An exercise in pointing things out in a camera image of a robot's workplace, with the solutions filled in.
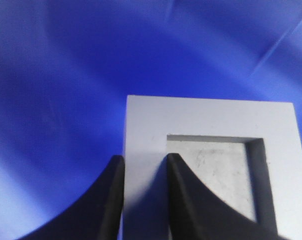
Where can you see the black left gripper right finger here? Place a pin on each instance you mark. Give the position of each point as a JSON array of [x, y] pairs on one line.
[[196, 213]]

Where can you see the gray square base block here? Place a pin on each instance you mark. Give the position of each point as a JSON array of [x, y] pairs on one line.
[[248, 153]]

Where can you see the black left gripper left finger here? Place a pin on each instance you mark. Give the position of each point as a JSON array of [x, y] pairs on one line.
[[95, 215]]

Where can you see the blue target bin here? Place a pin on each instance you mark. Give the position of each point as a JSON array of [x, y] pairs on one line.
[[67, 67]]

